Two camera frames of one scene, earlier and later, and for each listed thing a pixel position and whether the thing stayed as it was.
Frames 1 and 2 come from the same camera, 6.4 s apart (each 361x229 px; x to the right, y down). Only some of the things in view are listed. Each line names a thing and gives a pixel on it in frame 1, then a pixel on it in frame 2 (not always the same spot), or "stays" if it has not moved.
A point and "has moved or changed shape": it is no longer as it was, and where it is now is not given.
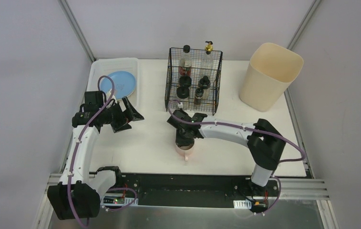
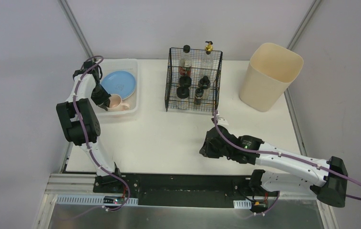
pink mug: [185, 150] has moved or changed shape
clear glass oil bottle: [207, 62] stays
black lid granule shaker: [182, 92] stays
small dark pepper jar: [198, 98] stays
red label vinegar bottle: [185, 62] stays
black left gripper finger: [119, 122] -> [103, 106]
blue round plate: [124, 84] stays
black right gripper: [184, 136] -> [211, 146]
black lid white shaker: [204, 83] stays
